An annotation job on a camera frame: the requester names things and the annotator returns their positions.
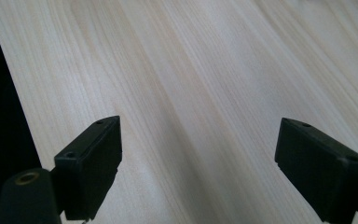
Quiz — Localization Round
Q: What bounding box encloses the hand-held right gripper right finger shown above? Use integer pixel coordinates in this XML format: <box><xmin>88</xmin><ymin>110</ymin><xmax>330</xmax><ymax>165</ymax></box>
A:
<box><xmin>274</xmin><ymin>117</ymin><xmax>358</xmax><ymax>224</ymax></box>

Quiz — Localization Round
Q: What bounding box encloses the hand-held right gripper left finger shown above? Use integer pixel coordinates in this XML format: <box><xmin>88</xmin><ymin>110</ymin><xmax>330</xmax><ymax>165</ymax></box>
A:
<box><xmin>53</xmin><ymin>115</ymin><xmax>123</xmax><ymax>222</ymax></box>

